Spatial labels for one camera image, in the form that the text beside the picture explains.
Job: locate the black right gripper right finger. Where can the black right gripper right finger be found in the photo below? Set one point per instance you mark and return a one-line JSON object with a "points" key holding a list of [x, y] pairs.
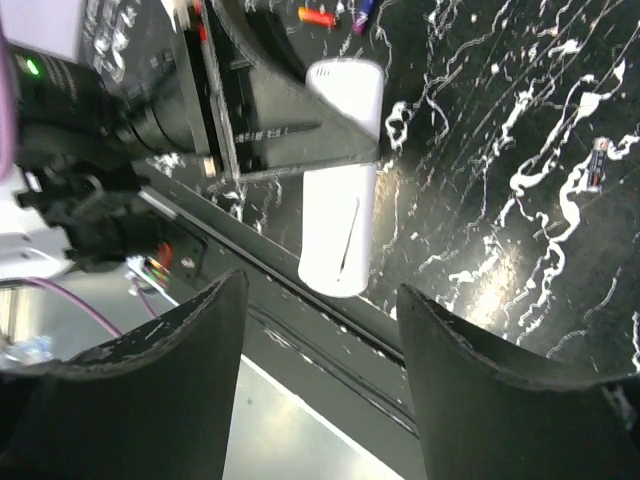
{"points": [[488, 409]]}

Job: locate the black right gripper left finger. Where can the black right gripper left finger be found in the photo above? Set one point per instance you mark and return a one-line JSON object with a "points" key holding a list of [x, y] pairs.
{"points": [[155, 403]]}

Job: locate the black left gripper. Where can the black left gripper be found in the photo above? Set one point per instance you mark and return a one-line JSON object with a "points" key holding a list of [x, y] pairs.
{"points": [[246, 103]]}

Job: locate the white remote control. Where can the white remote control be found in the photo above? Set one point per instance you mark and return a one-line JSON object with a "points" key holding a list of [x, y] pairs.
{"points": [[338, 203]]}

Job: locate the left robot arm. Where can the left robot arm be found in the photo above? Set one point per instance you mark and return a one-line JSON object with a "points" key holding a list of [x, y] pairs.
{"points": [[70, 148]]}

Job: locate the red orange AAA battery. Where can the red orange AAA battery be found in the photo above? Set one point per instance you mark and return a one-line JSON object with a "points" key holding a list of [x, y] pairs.
{"points": [[317, 17]]}

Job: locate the blue purple AAA battery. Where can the blue purple AAA battery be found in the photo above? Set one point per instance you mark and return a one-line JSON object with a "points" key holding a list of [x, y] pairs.
{"points": [[363, 15]]}

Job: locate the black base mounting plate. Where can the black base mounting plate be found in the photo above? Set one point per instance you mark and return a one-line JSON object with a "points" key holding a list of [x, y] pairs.
{"points": [[312, 347]]}

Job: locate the black orange battery right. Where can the black orange battery right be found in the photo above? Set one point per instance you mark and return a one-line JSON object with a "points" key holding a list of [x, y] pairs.
{"points": [[595, 169]]}

